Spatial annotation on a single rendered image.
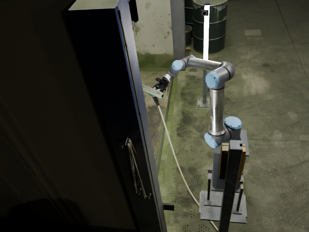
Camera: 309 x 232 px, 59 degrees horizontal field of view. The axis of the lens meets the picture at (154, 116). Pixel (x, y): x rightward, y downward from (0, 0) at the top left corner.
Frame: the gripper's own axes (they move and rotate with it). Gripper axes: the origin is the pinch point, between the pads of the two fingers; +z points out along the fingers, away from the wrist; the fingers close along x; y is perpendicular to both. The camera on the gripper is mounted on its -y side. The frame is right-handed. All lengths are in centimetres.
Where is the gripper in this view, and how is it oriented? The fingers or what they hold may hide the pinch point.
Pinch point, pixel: (152, 94)
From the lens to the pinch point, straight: 249.5
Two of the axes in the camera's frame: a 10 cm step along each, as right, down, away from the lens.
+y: 2.7, 5.8, 7.7
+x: -7.6, -3.6, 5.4
